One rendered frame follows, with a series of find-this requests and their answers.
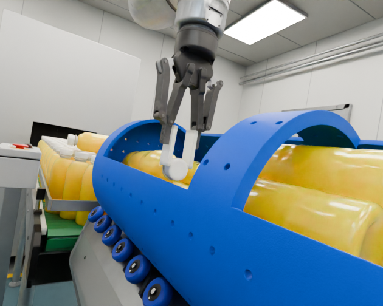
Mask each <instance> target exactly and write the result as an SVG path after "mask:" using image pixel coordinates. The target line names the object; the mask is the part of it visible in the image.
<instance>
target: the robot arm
mask: <svg viewBox="0 0 383 306"><path fill-rule="evenodd" d="M229 2H230V0H128V6H129V11H130V14H131V16H132V17H133V19H134V20H135V22H137V23H138V25H140V26H142V27H144V28H146V29H151V30H158V29H164V28H167V27H170V26H173V25H174V29H175V31H176V33H177V35H176V42H175V45H174V55H173V56H172V57H171V59H167V58H166V57H164V58H162V59H159V60H158V61H156V70H157V83H156V94H155V100H154V111H153V118H154V119H155V120H158V121H160V124H161V125H162V130H161V133H160V140H159V141H160V143H162V144H163V147H162V152H161V157H160V165H164V166H169V167H170V166H171V161H172V157H173V151H174V144H175V141H176V134H177V130H178V126H175V125H174V122H175V120H176V117H177V114H178V111H179V108H180V105H181V102H182V99H183V96H184V93H185V90H186V88H189V89H190V95H191V116H190V130H186V135H185V142H184V150H183V155H182V160H183V161H185V162H186V164H187V167H188V169H193V161H194V156H195V149H196V150H198V148H199V141H200V136H201V133H202V132H205V131H209V130H211V127H212V122H213V117H214V113H215V108H216V103H217V99H218V94H219V92H220V90H221V88H222V86H223V81H222V80H219V81H218V80H217V79H216V78H215V77H214V76H213V62H214V60H215V58H216V52H217V48H218V41H219V40H221V39H222V37H223V35H224V29H225V24H226V18H227V14H228V10H229ZM171 69H173V72H174V75H175V80H174V83H173V90H172V92H171V95H170V99H169V101H168V91H169V85H170V71H171ZM207 82H209V83H208V85H207V88H208V89H207V92H206V95H205V100H204V94H205V86H206V83H207ZM167 102H168V104H167Z"/></svg>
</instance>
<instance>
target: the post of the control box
mask: <svg viewBox="0 0 383 306"><path fill-rule="evenodd" d="M21 191H22V188H5V190H4V196H3V201H2V208H1V215H0V306H3V301H4V295H5V287H6V283H7V276H8V272H9V265H10V258H11V253H12V246H13V239H14V235H15V228H16V221H17V216H18V210H19V203H20V198H21Z"/></svg>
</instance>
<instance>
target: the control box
mask: <svg viewBox="0 0 383 306"><path fill-rule="evenodd" d="M41 154H42V153H41V151H40V149H39V148H38V147H32V148H27V147H24V149H19V148H16V146H12V144H9V143H1V144H0V188H22V189H35V188H36V184H37V180H38V173H39V168H40V160H41Z"/></svg>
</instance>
